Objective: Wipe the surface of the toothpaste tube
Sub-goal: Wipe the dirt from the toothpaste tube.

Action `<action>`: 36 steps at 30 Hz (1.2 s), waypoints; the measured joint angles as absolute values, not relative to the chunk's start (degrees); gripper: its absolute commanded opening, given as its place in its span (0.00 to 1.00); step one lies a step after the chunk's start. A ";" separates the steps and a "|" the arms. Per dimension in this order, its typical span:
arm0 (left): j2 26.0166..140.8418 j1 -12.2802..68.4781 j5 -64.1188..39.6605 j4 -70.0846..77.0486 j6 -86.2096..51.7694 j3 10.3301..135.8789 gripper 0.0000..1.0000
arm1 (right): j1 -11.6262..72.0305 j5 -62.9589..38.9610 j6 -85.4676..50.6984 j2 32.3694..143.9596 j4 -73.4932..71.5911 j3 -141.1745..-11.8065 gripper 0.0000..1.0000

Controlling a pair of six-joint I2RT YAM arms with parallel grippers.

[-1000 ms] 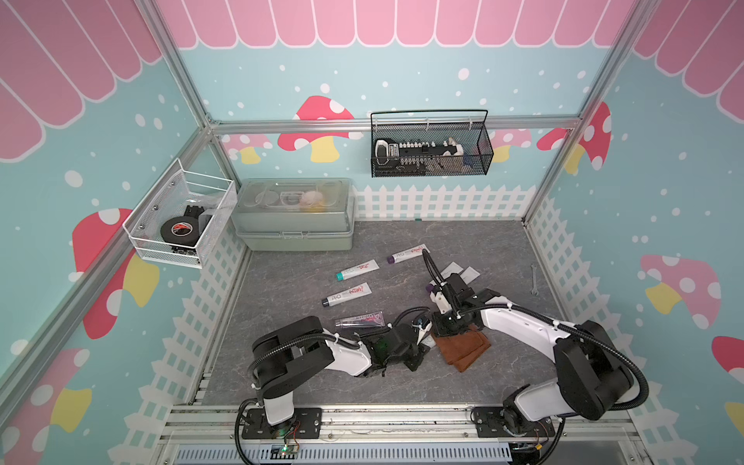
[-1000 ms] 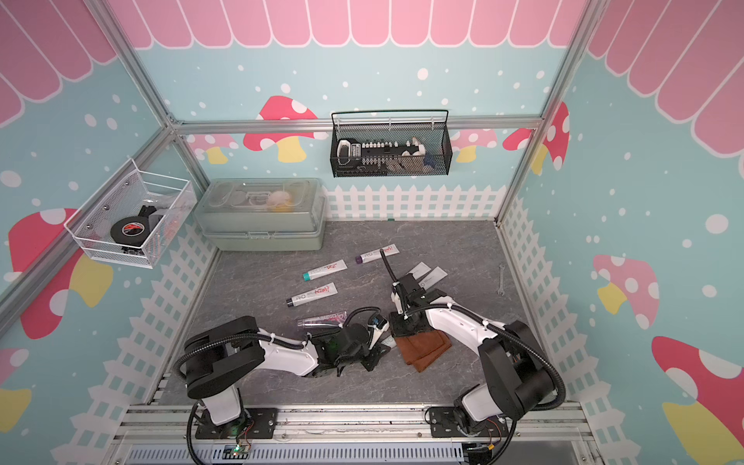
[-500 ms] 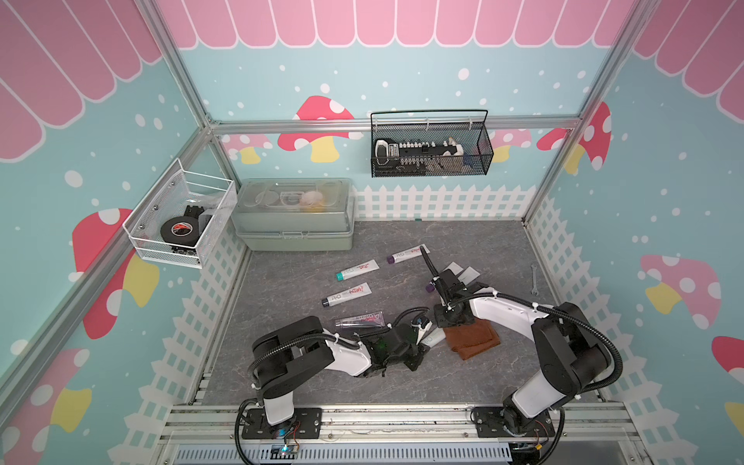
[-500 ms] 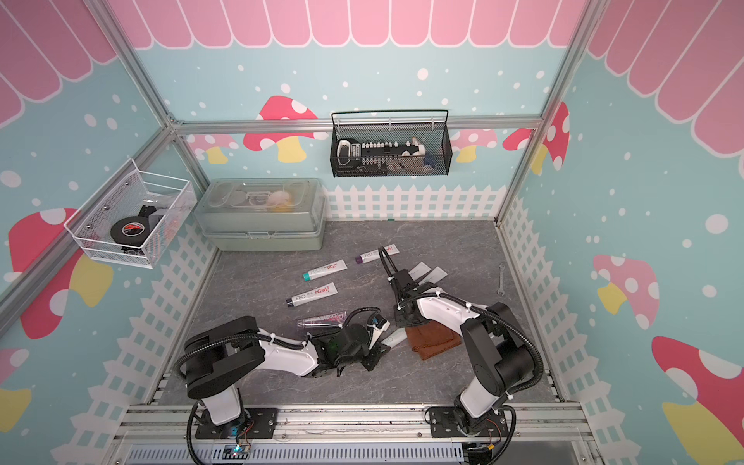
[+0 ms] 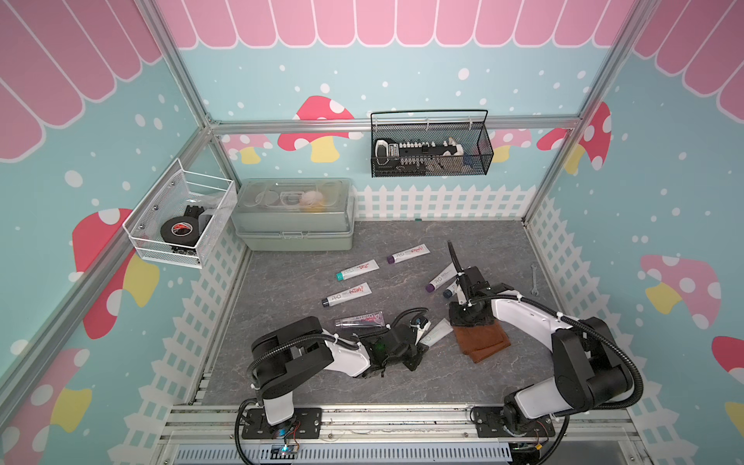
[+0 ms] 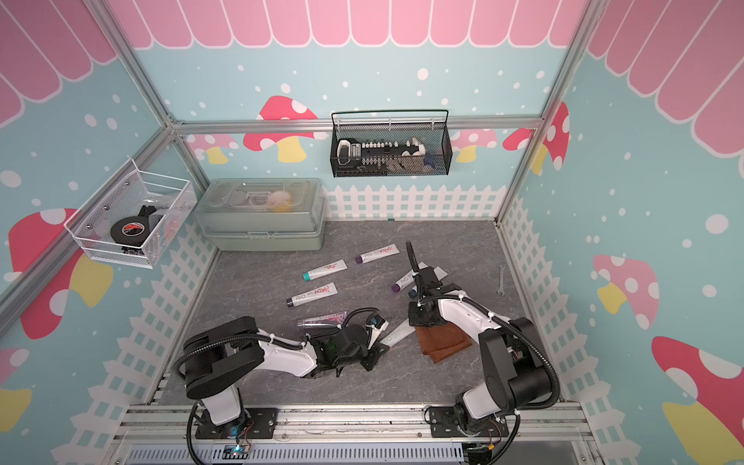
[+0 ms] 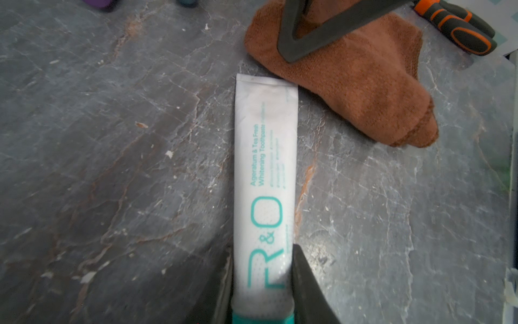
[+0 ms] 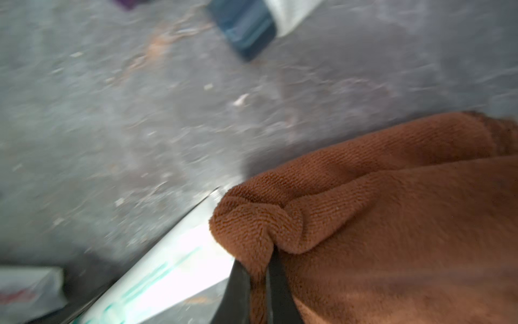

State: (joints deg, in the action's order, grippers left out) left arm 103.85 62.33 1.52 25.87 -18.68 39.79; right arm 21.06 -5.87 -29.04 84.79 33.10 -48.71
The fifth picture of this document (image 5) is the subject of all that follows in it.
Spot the brown microfiber cloth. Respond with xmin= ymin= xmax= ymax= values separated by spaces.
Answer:
xmin=453 ymin=322 xmax=511 ymax=363

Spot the teal cap toothpaste tube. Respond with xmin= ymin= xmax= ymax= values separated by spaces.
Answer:
xmin=420 ymin=319 xmax=453 ymax=348
xmin=336 ymin=260 xmax=379 ymax=281

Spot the purple cap toothpaste tube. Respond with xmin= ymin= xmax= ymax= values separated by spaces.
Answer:
xmin=425 ymin=263 xmax=457 ymax=293
xmin=387 ymin=244 xmax=430 ymax=265

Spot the dark cap toothpaste tube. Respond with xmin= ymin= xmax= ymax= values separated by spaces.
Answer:
xmin=322 ymin=283 xmax=372 ymax=307
xmin=443 ymin=282 xmax=458 ymax=300

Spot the purple cap toothpaste tube top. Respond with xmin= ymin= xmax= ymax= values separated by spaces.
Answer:
xmin=387 ymin=244 xmax=430 ymax=265

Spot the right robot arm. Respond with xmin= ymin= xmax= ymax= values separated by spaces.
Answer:
xmin=449 ymin=248 xmax=644 ymax=436

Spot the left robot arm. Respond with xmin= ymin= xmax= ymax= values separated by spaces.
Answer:
xmin=247 ymin=307 xmax=430 ymax=427

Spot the silver foil toothpaste tube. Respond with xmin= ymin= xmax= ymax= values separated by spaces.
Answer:
xmin=334 ymin=312 xmax=386 ymax=329

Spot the silver wrench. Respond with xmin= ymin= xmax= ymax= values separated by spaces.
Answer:
xmin=530 ymin=263 xmax=540 ymax=296

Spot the black power strip in basket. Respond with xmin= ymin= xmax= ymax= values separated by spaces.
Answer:
xmin=372 ymin=139 xmax=465 ymax=172

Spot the green plastic storage box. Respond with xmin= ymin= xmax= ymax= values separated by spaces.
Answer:
xmin=232 ymin=177 xmax=356 ymax=252

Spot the black tape roll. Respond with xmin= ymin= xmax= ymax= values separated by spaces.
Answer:
xmin=160 ymin=216 xmax=200 ymax=247

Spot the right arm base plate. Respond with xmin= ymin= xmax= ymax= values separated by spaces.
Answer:
xmin=469 ymin=406 xmax=556 ymax=440

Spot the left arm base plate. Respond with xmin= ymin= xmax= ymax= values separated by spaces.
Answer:
xmin=240 ymin=408 xmax=323 ymax=440

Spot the black wire mesh basket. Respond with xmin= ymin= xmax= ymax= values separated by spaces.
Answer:
xmin=369 ymin=110 xmax=494 ymax=177

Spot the white wire basket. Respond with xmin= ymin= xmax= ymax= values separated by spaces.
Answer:
xmin=122 ymin=160 xmax=238 ymax=269

